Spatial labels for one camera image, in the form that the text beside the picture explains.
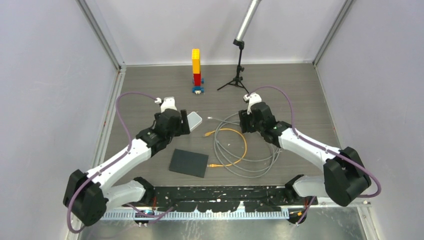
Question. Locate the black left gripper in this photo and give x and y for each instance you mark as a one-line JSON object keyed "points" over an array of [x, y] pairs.
{"points": [[185, 129]]}

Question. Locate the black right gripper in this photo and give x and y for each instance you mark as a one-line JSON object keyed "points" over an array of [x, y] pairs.
{"points": [[245, 118]]}

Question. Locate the white network switch box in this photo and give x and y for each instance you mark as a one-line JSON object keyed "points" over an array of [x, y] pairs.
{"points": [[194, 120]]}

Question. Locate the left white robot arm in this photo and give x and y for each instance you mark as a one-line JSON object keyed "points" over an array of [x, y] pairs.
{"points": [[90, 194]]}

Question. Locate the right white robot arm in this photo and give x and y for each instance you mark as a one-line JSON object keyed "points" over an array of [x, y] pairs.
{"points": [[343, 176]]}

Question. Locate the dark grey foam pad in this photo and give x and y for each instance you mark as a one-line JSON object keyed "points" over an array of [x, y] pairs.
{"points": [[188, 163]]}

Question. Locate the colourful toy block tower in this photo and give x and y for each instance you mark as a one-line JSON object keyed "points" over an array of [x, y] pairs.
{"points": [[196, 72]]}

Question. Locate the black tripod with silver pole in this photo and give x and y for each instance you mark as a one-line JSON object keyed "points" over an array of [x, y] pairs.
{"points": [[238, 41]]}

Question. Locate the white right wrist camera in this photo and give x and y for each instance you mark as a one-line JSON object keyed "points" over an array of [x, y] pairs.
{"points": [[251, 99]]}

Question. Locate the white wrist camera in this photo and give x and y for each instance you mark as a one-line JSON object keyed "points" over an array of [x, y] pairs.
{"points": [[251, 99], [168, 103]]}

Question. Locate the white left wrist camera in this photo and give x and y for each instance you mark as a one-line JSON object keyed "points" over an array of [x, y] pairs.
{"points": [[168, 103]]}

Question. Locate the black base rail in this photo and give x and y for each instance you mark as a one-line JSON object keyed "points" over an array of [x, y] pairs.
{"points": [[226, 199]]}

